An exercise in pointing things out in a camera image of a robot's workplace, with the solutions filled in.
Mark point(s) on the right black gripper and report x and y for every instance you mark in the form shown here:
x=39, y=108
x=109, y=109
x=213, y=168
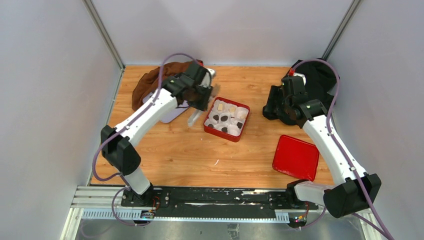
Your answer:
x=276, y=93

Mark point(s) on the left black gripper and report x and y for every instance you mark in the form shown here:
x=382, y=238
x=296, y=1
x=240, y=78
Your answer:
x=202, y=105

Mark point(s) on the metal tongs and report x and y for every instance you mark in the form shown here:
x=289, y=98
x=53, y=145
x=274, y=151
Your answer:
x=194, y=117

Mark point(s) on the white chocolate piece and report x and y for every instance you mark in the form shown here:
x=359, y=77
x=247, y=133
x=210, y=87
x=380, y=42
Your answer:
x=220, y=107

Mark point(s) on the red chocolate box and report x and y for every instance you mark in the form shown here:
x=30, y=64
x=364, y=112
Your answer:
x=218, y=125

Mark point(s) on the red box lid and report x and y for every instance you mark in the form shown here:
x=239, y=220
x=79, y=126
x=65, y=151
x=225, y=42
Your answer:
x=296, y=158

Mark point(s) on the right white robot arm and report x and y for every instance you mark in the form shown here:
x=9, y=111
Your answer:
x=354, y=189

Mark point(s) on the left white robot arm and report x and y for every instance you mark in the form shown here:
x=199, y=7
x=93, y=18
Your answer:
x=118, y=144

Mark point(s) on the lavender tray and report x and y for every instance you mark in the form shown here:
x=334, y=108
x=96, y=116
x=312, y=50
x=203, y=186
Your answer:
x=170, y=116

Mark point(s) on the black cloth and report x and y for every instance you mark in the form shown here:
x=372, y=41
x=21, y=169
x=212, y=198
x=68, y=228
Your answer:
x=320, y=79

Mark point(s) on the white paper cup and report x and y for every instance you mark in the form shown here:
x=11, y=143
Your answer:
x=241, y=113
x=233, y=130
x=215, y=105

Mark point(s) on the brown cloth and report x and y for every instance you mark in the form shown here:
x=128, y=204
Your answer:
x=148, y=83

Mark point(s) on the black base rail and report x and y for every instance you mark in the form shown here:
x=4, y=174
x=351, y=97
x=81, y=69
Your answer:
x=217, y=203

